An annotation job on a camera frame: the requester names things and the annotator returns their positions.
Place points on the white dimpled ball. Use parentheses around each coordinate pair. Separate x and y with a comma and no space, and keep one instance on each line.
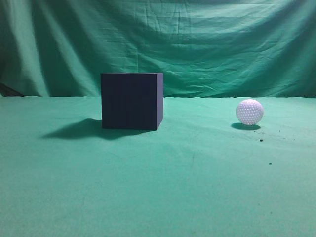
(249,112)

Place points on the dark blue cube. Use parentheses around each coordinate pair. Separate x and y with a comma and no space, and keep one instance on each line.
(132,101)

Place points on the green cloth backdrop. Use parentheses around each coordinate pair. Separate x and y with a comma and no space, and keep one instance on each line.
(202,173)

